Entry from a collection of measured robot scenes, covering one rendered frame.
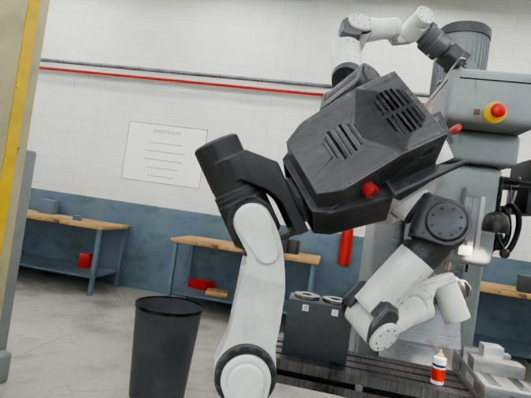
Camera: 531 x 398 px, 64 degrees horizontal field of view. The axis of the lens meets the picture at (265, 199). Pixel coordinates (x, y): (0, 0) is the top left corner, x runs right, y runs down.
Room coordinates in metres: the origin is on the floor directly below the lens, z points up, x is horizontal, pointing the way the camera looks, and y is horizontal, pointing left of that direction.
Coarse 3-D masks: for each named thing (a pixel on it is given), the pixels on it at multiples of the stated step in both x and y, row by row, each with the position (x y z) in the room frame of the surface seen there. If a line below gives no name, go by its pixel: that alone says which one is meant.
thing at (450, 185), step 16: (448, 176) 1.35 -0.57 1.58; (464, 176) 1.34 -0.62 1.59; (480, 176) 1.33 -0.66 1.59; (496, 176) 1.33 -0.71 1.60; (432, 192) 1.40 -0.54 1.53; (448, 192) 1.35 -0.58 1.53; (480, 192) 1.33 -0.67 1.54; (496, 192) 1.33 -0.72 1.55; (480, 208) 1.33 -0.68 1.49; (480, 224) 1.33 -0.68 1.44; (480, 240) 1.33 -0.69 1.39; (448, 256) 1.35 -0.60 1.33; (464, 256) 1.34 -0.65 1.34; (480, 256) 1.33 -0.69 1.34
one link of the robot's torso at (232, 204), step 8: (248, 192) 0.97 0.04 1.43; (256, 192) 0.98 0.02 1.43; (264, 192) 0.99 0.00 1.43; (232, 200) 0.96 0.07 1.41; (240, 200) 0.96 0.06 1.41; (248, 200) 0.97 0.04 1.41; (256, 200) 0.97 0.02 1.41; (264, 200) 0.98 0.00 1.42; (224, 208) 0.97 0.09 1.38; (232, 208) 0.96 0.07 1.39; (272, 208) 0.97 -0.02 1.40; (224, 216) 0.98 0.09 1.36; (232, 216) 0.96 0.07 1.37; (272, 216) 0.97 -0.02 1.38; (232, 224) 0.96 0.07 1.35; (280, 224) 1.00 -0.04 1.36; (232, 232) 0.96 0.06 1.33; (232, 240) 0.99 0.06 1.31; (240, 248) 1.00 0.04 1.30
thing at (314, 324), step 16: (288, 304) 1.46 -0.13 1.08; (304, 304) 1.45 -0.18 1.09; (320, 304) 1.44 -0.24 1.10; (336, 304) 1.45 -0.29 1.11; (288, 320) 1.46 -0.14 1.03; (304, 320) 1.45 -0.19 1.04; (320, 320) 1.44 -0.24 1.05; (336, 320) 1.44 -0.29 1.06; (288, 336) 1.46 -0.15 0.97; (304, 336) 1.45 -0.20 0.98; (320, 336) 1.44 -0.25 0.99; (336, 336) 1.44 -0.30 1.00; (288, 352) 1.45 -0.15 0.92; (304, 352) 1.45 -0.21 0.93; (320, 352) 1.44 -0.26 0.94; (336, 352) 1.43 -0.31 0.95
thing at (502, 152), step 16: (448, 128) 1.33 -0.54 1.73; (448, 144) 1.32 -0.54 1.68; (464, 144) 1.31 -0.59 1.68; (480, 144) 1.30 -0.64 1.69; (496, 144) 1.30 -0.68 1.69; (512, 144) 1.29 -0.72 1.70; (448, 160) 1.35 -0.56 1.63; (480, 160) 1.31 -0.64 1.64; (496, 160) 1.30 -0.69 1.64; (512, 160) 1.29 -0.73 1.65
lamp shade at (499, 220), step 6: (486, 216) 1.23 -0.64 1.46; (492, 216) 1.21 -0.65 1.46; (498, 216) 1.20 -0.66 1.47; (504, 216) 1.20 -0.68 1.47; (486, 222) 1.22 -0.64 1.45; (492, 222) 1.20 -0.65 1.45; (498, 222) 1.20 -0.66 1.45; (504, 222) 1.20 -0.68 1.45; (486, 228) 1.22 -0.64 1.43; (492, 228) 1.20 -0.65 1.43; (498, 228) 1.19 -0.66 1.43; (504, 228) 1.19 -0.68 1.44
